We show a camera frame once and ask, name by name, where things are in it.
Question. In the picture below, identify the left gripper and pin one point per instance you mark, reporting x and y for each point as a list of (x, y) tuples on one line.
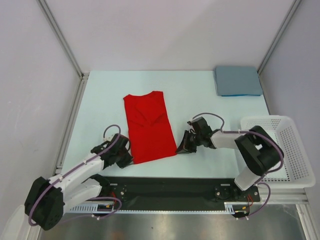
[(127, 161)]

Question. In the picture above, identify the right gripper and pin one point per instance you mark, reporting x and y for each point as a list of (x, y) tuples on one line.
[(185, 144)]

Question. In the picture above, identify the red t shirt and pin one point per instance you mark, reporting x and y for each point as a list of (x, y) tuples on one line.
[(149, 129)]

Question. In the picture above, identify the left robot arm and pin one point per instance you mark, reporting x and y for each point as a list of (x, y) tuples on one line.
[(49, 199)]

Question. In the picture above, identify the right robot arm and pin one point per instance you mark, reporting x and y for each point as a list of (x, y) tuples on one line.
[(259, 151)]

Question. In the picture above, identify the folded bright blue t shirt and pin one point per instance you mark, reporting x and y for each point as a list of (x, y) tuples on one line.
[(241, 95)]

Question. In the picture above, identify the folded grey-blue t shirt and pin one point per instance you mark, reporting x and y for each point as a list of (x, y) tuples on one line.
[(232, 80)]

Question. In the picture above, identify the white plastic basket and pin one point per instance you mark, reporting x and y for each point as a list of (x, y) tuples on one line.
[(296, 172)]

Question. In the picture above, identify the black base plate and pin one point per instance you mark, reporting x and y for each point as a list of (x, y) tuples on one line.
[(174, 194)]

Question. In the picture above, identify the front aluminium rail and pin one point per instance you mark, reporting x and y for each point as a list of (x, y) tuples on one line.
[(265, 193)]

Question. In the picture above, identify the left aluminium frame post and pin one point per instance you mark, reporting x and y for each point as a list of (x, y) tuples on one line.
[(53, 23)]

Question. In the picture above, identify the aluminium frame post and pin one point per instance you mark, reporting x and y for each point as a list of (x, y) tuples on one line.
[(279, 34), (53, 23)]

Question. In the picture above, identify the right aluminium frame post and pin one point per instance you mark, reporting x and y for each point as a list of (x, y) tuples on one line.
[(279, 34)]

